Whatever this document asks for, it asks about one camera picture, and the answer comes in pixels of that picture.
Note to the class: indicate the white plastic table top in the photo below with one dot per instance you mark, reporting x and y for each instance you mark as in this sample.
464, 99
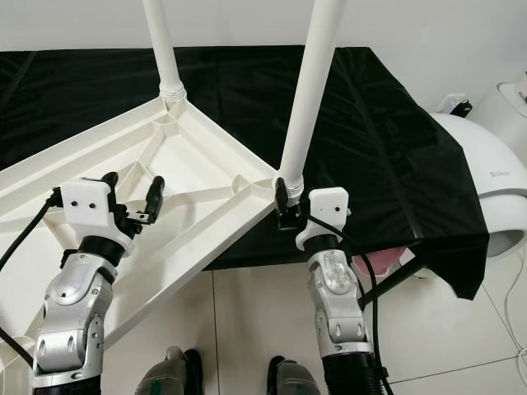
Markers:
198, 193

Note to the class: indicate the white plastic table leg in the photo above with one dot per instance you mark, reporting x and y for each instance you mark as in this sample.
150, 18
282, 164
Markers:
313, 82
163, 41

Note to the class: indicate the pink object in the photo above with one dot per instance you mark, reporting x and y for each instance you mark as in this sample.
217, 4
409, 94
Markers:
379, 262

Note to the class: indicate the black metal table leg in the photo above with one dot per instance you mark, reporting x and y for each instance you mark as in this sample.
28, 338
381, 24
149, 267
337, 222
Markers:
389, 284

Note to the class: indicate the black tablecloth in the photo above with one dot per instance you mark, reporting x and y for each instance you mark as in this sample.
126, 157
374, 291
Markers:
395, 140

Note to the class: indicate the grey robot right leg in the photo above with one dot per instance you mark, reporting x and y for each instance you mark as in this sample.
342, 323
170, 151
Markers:
295, 382

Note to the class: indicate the black power plug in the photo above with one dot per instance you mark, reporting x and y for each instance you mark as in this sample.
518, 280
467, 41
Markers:
461, 107

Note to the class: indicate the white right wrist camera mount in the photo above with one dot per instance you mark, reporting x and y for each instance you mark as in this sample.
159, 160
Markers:
325, 210

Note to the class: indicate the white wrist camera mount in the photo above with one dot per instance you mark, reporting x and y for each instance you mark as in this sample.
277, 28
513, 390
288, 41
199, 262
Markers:
86, 206
325, 210

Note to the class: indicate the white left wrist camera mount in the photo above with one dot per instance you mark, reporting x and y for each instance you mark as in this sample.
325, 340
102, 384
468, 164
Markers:
86, 206

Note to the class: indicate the white wall socket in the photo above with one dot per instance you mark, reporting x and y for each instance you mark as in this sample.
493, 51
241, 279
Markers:
450, 99

